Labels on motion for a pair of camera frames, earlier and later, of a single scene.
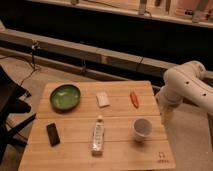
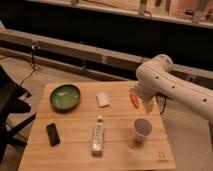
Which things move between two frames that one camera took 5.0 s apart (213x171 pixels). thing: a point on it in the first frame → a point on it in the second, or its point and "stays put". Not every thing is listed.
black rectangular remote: x=53 y=134 stays put
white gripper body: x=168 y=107 → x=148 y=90
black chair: x=11 y=93 stays put
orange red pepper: x=134 y=99 stays put
